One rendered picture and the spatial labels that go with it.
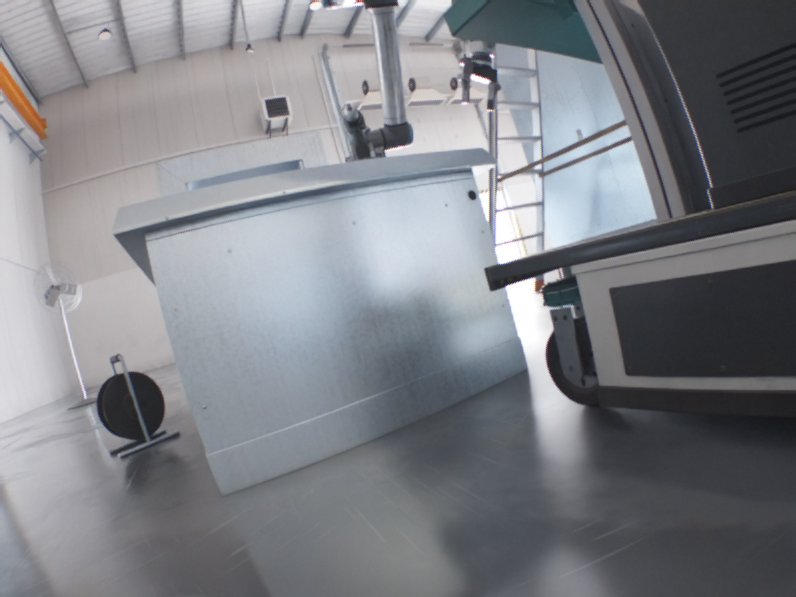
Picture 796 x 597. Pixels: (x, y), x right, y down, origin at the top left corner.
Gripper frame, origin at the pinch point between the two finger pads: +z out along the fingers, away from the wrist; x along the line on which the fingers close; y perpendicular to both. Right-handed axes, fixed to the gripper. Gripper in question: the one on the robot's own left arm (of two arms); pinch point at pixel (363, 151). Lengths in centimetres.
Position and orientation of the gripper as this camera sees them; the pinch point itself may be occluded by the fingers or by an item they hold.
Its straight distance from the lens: 134.5
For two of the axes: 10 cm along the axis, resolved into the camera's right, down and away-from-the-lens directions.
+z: -0.3, 0.4, -10.0
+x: -9.6, 2.7, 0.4
